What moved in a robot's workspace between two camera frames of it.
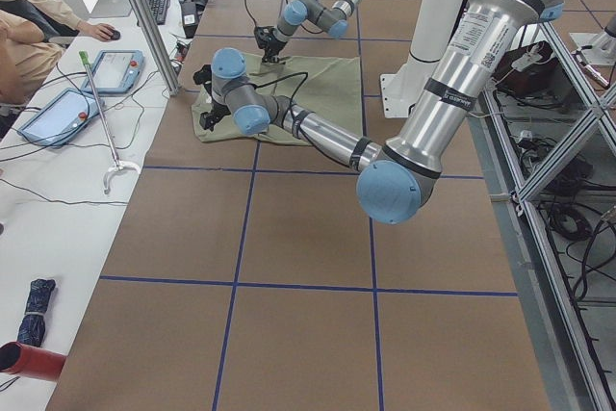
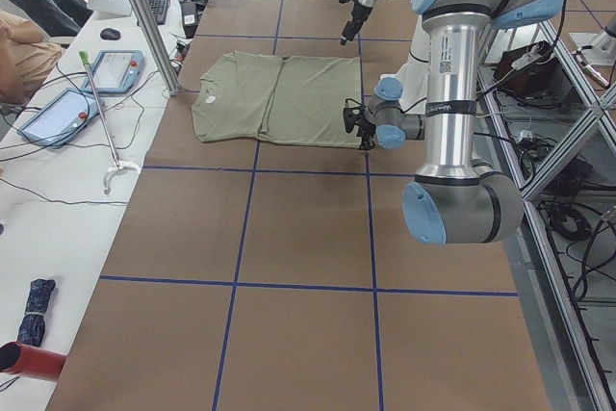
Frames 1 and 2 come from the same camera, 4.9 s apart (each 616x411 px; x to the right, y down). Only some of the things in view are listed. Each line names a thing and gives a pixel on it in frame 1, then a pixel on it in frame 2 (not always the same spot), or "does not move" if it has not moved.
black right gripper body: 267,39 -> 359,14
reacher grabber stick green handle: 117,165 does not move
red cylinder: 18,358 does not move
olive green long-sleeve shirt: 330,87 does not move
